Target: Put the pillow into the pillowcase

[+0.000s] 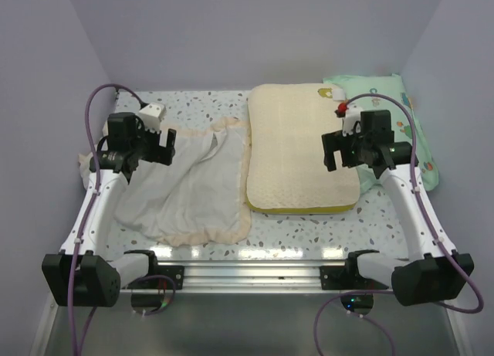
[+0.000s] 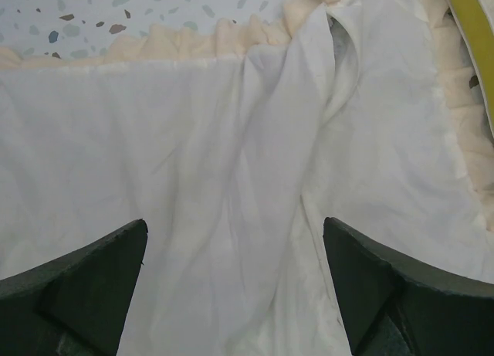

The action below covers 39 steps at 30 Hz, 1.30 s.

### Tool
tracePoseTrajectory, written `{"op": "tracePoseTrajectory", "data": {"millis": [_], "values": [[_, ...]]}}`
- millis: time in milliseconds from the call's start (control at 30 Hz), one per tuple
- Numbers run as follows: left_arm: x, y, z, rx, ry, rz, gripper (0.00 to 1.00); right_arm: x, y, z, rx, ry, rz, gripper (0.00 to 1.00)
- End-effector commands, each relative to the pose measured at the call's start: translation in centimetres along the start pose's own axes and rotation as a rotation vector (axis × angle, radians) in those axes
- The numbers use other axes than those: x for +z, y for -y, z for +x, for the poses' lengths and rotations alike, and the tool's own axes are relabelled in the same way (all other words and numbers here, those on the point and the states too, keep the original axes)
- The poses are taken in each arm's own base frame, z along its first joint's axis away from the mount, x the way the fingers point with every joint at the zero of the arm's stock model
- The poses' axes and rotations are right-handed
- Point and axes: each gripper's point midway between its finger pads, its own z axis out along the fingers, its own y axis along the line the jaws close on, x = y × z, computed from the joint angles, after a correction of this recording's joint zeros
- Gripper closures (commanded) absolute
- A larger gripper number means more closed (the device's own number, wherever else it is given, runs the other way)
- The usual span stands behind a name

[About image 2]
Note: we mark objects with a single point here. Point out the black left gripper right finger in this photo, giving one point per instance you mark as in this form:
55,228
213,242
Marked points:
393,304

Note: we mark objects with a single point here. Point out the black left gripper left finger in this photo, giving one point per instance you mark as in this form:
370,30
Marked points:
76,304

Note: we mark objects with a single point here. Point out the cream yellow dotted pillow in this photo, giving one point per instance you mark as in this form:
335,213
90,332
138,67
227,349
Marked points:
475,20

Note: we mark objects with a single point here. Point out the white pillowcase with cream ruffle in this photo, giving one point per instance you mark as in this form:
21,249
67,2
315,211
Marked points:
234,128

